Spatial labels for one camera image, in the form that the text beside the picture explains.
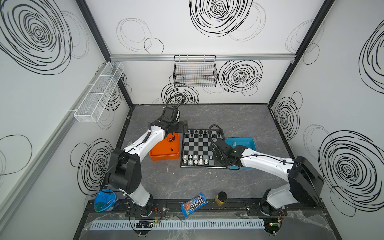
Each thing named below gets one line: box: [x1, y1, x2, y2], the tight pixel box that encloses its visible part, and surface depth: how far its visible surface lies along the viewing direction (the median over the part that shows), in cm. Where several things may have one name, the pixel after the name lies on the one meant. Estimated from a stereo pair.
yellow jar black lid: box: [215, 191, 228, 207], surface depth 71 cm
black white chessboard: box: [180, 129, 227, 169], surface depth 96 cm
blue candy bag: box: [181, 192, 208, 217], surface depth 75 cm
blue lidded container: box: [94, 189, 118, 212], surface depth 69 cm
